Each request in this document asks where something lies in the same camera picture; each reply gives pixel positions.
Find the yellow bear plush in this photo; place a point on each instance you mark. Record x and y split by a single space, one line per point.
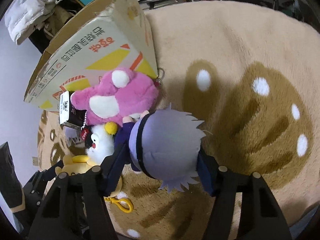
82 163

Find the white penguin plush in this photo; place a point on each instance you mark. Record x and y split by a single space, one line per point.
99 141

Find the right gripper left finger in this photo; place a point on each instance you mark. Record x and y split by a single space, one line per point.
74 207

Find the pink plush toy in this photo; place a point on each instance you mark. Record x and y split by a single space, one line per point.
121 92

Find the black face tissue pack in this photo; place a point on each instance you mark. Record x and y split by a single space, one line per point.
68 115

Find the purple haired plush doll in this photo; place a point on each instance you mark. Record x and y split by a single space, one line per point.
164 145

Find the open cardboard box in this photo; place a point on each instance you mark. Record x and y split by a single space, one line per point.
104 35

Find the white puffer jacket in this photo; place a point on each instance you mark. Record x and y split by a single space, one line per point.
24 16

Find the beige patterned rug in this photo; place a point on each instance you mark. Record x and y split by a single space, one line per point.
252 74

